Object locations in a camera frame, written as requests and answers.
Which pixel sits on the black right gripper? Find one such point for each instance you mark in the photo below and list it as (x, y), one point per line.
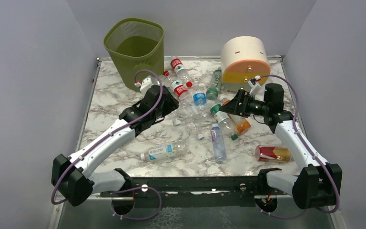
(242, 103)

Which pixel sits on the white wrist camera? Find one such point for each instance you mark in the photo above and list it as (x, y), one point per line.
(255, 85)
(146, 84)

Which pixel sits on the blue white label bottle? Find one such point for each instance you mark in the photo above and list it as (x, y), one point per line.
(164, 152)

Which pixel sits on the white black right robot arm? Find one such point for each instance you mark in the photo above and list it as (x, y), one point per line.
(281, 122)

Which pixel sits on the orange juice bottle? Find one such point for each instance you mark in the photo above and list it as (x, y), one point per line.
(239, 125)

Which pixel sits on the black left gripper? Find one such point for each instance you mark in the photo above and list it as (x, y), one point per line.
(167, 101)

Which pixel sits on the cream cylindrical drum container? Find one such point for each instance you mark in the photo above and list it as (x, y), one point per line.
(243, 58)

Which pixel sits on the purple label Ganten bottle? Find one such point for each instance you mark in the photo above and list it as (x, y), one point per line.
(218, 146)

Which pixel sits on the green white label bottle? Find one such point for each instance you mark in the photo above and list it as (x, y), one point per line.
(224, 122)

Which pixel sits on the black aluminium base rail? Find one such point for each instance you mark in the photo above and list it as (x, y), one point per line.
(189, 188)

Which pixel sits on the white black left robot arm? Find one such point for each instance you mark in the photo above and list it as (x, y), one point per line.
(101, 155)

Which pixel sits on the red label bottle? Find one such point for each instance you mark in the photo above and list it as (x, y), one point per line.
(180, 70)
(177, 86)

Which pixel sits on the dark green label bottle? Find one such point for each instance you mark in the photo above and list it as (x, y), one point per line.
(175, 118)

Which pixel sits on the blue label clear bottle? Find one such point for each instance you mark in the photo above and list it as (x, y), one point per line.
(199, 99)

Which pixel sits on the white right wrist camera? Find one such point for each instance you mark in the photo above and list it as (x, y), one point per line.
(255, 85)

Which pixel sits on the green tinted bottle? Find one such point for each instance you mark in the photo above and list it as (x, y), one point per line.
(212, 91)

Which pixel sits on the red gold drink can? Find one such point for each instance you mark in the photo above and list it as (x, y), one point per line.
(272, 154)

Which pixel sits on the large clear bottle white cap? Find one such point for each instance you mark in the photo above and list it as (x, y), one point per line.
(190, 117)

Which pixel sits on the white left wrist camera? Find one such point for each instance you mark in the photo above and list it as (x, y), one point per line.
(146, 84)

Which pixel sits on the green mesh waste bin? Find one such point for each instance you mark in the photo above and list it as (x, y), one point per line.
(135, 44)

